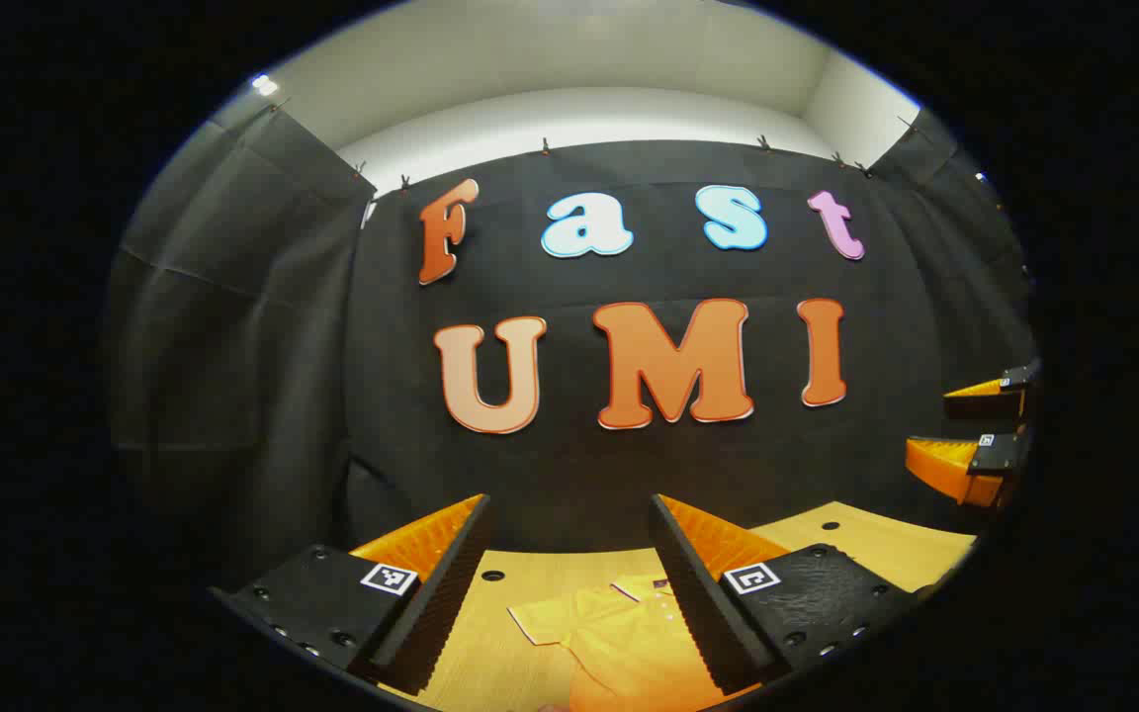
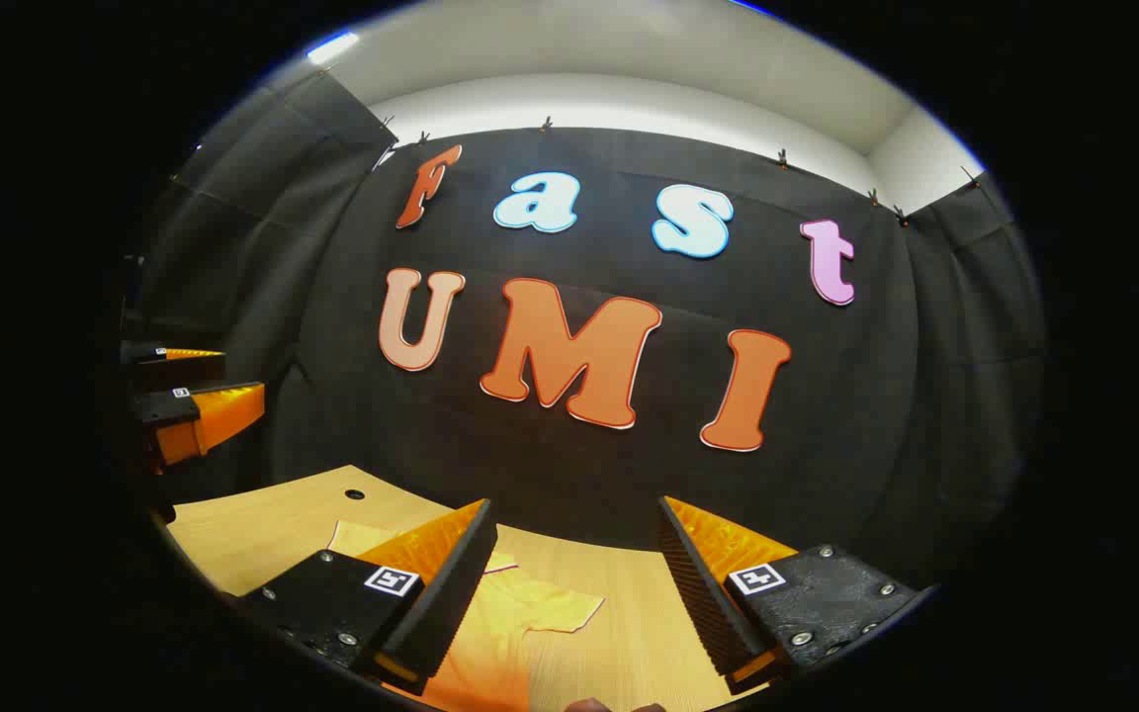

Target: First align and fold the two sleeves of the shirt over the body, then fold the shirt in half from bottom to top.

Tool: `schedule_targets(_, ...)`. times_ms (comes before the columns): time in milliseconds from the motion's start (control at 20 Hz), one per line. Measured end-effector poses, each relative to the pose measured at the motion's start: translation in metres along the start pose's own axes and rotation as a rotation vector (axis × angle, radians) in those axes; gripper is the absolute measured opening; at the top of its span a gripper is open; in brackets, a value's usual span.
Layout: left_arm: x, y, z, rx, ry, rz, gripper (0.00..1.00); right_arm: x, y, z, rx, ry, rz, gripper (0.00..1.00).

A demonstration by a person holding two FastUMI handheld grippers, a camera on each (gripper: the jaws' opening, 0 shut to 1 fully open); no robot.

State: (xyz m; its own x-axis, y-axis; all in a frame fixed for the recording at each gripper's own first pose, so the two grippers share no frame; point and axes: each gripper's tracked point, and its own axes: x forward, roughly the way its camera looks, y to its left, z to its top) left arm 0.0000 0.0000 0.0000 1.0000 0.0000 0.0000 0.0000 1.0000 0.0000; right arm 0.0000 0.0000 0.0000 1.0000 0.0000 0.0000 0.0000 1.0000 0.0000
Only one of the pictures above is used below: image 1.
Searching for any black backdrop cloth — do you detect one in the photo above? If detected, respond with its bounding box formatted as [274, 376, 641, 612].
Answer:
[105, 104, 1040, 594]

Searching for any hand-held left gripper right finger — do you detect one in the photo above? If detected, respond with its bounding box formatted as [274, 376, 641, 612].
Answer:
[649, 493, 926, 696]

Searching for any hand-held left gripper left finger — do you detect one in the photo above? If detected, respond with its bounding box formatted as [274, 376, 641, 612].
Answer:
[211, 493, 496, 696]

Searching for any orange T-shirt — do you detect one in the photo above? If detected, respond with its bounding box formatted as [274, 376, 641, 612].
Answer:
[508, 574, 763, 712]

